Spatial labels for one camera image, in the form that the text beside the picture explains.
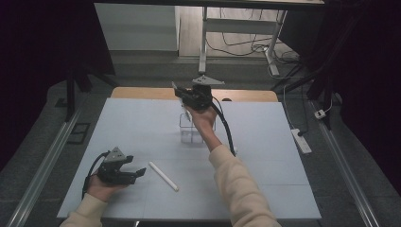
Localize white desk frame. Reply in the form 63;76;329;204
198;6;288;78

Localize person's left hand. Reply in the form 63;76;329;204
86;173;128;203

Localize white power strip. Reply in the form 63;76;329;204
289;128;313;155

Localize black tripod stand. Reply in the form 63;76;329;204
270;18;340;131

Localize clear plastic organizer box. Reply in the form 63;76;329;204
179;113;218;146

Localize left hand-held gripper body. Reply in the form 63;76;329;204
96;146;135;186

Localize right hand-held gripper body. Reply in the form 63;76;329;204
183;75;226;112

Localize person's right hand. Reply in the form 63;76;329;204
183;104;219;135

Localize white stick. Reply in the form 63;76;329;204
148;161;180;193

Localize black metal stand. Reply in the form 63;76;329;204
63;61;119;123

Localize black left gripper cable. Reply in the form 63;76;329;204
81;151;111;201

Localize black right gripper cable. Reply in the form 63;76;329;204
210;96;237;157

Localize white cabinet panel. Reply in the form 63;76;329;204
94;3;181;52

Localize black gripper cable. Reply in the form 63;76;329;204
81;151;111;201
210;96;237;157

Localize black floor cable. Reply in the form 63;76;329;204
205;31;274;59

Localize aluminium rail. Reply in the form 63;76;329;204
5;105;83;227
310;99;383;227

